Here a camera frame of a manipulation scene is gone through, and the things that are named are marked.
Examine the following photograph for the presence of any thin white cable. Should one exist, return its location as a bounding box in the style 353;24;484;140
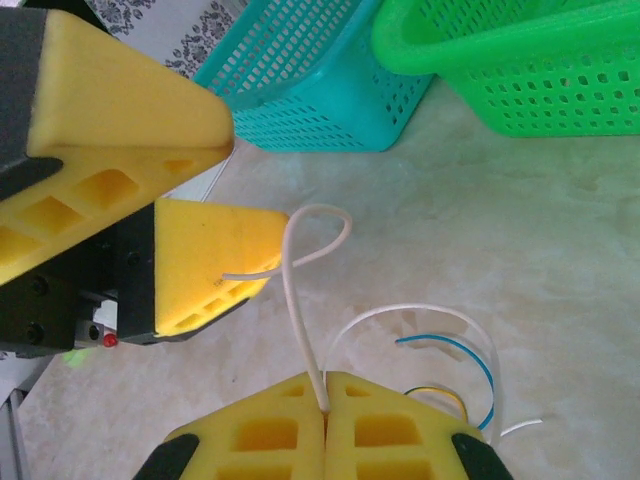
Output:
324;303;545;441

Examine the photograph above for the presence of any aluminium table side rail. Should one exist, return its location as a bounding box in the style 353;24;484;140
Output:
0;357;49;480

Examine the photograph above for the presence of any green plastic basket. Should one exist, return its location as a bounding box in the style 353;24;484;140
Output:
372;0;640;139

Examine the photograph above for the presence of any teal plastic basket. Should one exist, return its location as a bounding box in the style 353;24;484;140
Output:
192;0;441;154

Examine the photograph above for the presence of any blue thin cable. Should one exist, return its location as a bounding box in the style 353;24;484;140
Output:
396;333;497;432

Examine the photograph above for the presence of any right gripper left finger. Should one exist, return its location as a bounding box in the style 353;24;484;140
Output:
132;370;327;480

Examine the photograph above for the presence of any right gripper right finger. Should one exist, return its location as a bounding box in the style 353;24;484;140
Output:
324;370;516;480

